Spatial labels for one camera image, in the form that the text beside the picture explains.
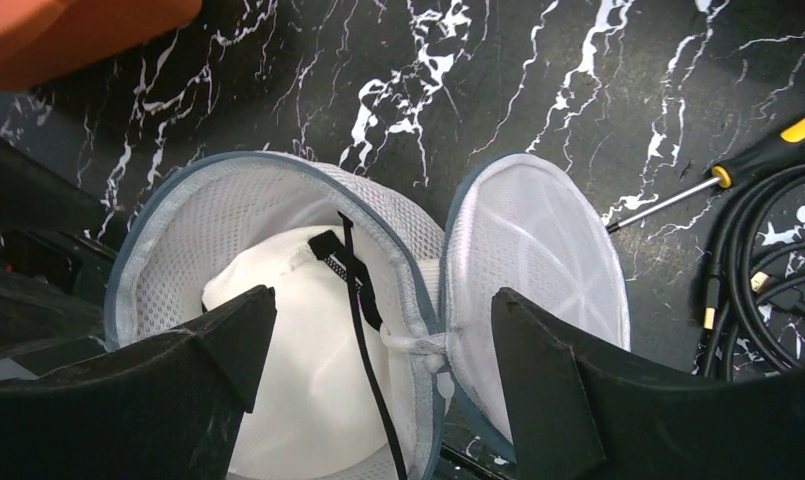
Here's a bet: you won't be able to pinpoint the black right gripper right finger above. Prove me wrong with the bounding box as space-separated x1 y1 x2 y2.
491 288 805 479

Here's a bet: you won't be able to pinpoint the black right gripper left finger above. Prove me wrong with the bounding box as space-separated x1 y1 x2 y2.
0 286 277 479

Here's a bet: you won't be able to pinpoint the white bra black straps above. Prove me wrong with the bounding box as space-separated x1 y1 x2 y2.
201 211 443 480

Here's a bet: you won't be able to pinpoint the white mesh bag blue trim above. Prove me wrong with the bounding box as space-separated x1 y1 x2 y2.
105 151 631 479

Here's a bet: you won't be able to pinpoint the black yellow screwdriver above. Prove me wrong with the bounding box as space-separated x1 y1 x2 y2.
606 112 805 234

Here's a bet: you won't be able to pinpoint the orange plastic basin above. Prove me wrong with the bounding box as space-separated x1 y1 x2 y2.
0 0 202 91

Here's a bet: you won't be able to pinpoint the black coiled cable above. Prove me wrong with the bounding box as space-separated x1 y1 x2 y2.
696 158 805 382

